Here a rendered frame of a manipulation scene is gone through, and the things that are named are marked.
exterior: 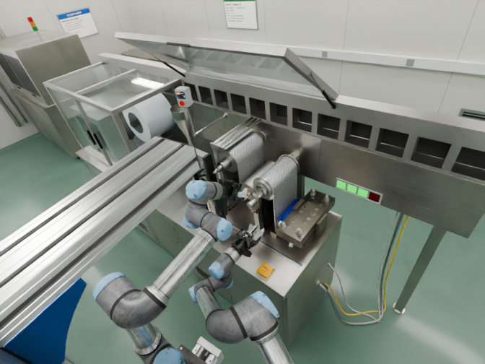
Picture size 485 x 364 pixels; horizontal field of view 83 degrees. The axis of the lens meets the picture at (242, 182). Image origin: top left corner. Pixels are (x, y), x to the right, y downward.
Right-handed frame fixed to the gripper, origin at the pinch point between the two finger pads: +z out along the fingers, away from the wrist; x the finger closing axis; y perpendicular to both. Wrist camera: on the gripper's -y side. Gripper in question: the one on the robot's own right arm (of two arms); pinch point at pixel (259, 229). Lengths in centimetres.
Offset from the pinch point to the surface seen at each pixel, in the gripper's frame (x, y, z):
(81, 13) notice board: 555, 63, 182
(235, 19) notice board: 257, 37, 277
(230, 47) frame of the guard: 10, 89, 8
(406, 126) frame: -47, 52, 46
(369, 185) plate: -38, 15, 46
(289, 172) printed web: 0.2, 18.2, 30.4
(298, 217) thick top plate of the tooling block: -10.0, -6.0, 23.3
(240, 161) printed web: 23.6, 25.9, 16.8
